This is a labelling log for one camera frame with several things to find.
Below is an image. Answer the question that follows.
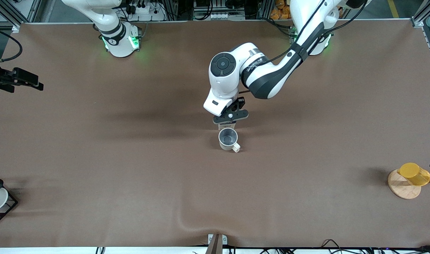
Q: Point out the brown table cover sheet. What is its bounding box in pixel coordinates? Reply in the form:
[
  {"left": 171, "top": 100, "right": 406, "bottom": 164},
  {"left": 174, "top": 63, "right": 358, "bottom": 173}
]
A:
[{"left": 0, "top": 19, "right": 430, "bottom": 248}]

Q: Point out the black wire rack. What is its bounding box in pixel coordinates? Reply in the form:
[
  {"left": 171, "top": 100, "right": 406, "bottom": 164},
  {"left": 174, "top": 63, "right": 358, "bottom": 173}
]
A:
[{"left": 0, "top": 171, "right": 18, "bottom": 228}]

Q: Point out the yellow plastic cup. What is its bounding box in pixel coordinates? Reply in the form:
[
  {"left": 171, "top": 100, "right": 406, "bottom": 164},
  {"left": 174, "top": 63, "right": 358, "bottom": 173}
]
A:
[{"left": 397, "top": 162, "right": 430, "bottom": 186}]

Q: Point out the round wooden cup stand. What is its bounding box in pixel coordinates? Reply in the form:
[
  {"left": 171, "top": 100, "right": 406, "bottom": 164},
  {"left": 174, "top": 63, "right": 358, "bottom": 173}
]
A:
[{"left": 388, "top": 169, "right": 430, "bottom": 200}]

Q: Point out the white power strip with plugs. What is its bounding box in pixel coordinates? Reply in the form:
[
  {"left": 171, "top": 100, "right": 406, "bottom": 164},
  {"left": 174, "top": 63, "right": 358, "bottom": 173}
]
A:
[{"left": 125, "top": 0, "right": 166, "bottom": 21}]

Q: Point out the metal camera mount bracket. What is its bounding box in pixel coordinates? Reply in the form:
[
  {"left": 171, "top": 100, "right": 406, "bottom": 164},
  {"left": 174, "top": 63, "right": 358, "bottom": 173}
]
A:
[{"left": 207, "top": 234, "right": 228, "bottom": 254}]

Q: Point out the bag of orange bread rolls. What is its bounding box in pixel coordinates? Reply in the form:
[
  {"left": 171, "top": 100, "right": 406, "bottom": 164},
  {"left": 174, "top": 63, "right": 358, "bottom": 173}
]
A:
[{"left": 270, "top": 0, "right": 293, "bottom": 20}]

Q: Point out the beige mug with handle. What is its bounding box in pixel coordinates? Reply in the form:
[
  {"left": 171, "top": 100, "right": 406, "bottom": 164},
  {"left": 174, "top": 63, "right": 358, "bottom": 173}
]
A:
[{"left": 218, "top": 128, "right": 241, "bottom": 153}]

